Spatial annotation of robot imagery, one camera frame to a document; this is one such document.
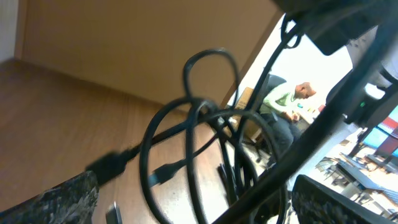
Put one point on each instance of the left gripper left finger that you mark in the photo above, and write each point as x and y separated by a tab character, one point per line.
72	201

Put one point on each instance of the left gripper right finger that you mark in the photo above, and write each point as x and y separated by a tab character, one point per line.
315	203

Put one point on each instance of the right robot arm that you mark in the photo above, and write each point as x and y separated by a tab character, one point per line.
331	24

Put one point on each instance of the seated person green shirt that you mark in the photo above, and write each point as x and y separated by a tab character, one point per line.
278	109

